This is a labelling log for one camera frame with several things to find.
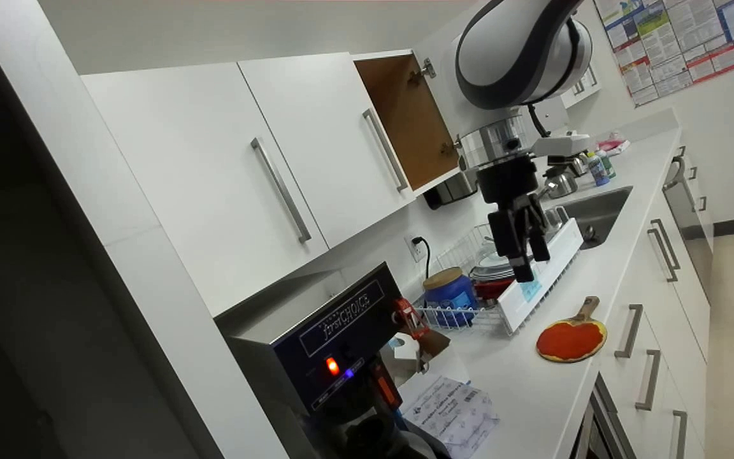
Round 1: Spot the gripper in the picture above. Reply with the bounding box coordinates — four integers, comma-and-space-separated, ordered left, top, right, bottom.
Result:
475, 156, 552, 284

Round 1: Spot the black and steel coffee machine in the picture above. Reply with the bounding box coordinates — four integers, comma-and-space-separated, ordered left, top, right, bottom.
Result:
223, 261, 452, 459

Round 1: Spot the black coffee pot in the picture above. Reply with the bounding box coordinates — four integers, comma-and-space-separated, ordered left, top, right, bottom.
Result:
340, 413, 452, 459

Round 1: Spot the stack of white plates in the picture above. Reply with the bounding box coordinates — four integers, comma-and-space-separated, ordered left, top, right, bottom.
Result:
468, 251, 515, 282

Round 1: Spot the red bowl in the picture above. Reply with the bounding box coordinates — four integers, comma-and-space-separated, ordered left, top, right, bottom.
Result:
473, 277, 515, 302

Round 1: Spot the silver kettle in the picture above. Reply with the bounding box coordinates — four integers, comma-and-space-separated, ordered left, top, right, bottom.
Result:
542, 163, 580, 199

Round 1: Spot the steel sink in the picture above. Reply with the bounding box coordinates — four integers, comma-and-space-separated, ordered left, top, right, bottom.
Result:
547, 186, 634, 250

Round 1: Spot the blue canister with cork lid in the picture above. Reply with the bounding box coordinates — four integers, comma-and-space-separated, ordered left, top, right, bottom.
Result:
422, 267, 479, 327

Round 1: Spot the bottle with blue label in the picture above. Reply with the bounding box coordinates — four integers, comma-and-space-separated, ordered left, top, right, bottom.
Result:
587, 152, 610, 187

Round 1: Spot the red table tennis paddle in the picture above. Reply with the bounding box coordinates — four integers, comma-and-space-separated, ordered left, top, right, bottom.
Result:
535, 296, 608, 363

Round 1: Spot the pink packet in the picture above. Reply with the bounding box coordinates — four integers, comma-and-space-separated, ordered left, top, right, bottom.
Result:
595, 131, 631, 157

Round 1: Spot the steel dishwasher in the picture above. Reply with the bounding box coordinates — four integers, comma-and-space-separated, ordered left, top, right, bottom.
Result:
661, 156, 716, 302

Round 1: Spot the open white cabinet door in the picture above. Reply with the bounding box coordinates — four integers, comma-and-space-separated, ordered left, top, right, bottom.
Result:
413, 13, 570, 174

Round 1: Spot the narrow white cabinet door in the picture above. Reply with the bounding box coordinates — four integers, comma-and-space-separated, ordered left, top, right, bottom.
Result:
238, 52, 416, 250

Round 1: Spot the wide white cabinet door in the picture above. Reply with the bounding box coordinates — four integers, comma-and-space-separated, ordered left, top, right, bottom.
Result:
80, 62, 330, 318

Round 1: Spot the white wire dish rack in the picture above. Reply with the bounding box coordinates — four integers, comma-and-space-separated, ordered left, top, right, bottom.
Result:
414, 217, 585, 337

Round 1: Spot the black cable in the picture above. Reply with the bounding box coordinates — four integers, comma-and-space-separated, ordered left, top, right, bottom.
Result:
412, 237, 433, 280

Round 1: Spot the silver cabinet handle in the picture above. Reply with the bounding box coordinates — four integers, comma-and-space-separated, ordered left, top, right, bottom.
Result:
651, 219, 682, 271
672, 410, 689, 459
615, 303, 644, 360
635, 349, 661, 411
647, 228, 679, 283

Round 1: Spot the small white wall cabinet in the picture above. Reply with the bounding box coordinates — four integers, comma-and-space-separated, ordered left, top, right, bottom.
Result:
558, 61, 602, 110

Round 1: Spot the long silver door handle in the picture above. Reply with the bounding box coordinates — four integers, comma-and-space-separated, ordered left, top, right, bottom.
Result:
250, 137, 313, 245
361, 108, 410, 194

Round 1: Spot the wall poster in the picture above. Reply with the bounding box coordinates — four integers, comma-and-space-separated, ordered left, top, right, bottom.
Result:
594, 0, 734, 108

